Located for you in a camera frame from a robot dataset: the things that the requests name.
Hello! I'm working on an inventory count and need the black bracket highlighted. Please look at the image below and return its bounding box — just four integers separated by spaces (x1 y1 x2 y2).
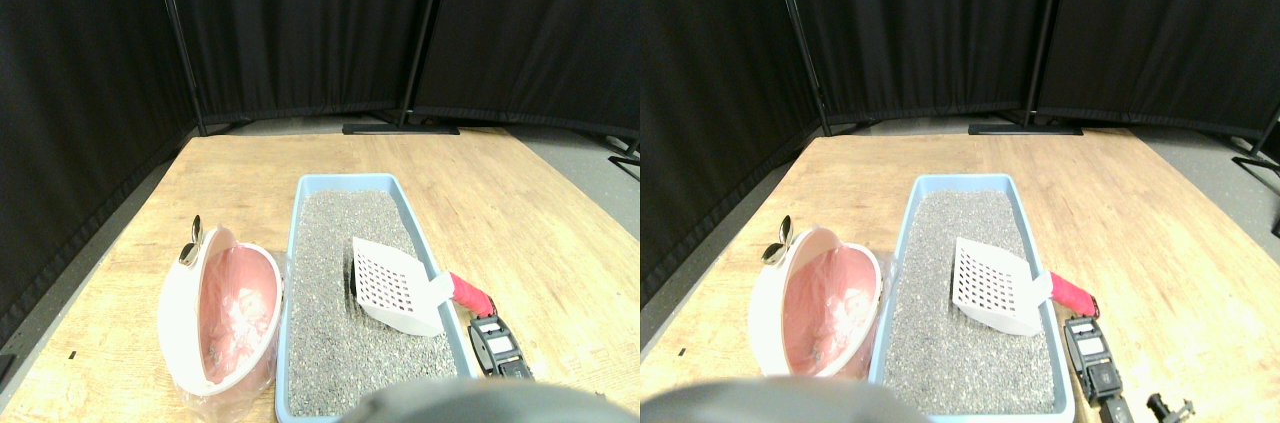
1145 393 1197 423

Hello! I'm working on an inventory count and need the black curtain stand foot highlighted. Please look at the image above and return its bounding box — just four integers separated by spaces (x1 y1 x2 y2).
1232 108 1280 240
968 123 1084 136
342 123 461 136
604 135 641 182

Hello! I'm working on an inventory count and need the black curtain stand pole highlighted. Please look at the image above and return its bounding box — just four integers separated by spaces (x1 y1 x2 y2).
400 0 451 127
1022 0 1071 127
768 0 833 137
152 0 208 137

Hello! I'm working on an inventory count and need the white scoop with red handle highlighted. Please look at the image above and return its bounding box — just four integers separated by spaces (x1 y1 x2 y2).
350 236 498 337
950 236 1101 337

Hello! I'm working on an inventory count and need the blue litter tray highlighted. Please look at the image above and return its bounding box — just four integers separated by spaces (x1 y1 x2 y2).
274 173 483 421
868 173 1076 423

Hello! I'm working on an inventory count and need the white bin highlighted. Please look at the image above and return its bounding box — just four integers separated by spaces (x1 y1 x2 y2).
748 215 886 380
157 215 286 406

